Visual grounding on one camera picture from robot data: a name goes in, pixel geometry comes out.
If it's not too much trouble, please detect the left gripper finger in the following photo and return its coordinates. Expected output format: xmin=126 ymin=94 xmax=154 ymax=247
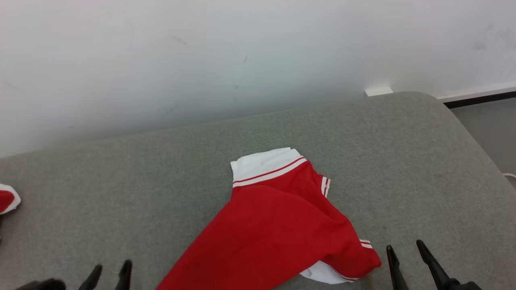
xmin=79 ymin=264 xmax=103 ymax=290
xmin=115 ymin=260 xmax=133 ymax=290

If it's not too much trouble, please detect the red garment with white stripes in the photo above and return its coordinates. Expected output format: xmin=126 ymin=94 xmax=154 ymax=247
xmin=0 ymin=184 xmax=21 ymax=215

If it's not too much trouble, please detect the black and white baseboard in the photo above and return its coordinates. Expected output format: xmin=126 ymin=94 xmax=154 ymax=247
xmin=437 ymin=86 xmax=516 ymax=109

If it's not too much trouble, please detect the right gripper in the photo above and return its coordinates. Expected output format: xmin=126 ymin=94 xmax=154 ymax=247
xmin=386 ymin=240 xmax=483 ymax=290

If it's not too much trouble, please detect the white wall block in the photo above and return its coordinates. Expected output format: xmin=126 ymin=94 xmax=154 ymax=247
xmin=365 ymin=85 xmax=393 ymax=97

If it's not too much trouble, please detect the red white sports shirt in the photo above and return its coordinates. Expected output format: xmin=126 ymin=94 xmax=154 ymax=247
xmin=156 ymin=147 xmax=382 ymax=290

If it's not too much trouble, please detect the grey fabric sofa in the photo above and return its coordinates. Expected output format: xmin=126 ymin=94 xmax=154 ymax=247
xmin=0 ymin=91 xmax=516 ymax=290

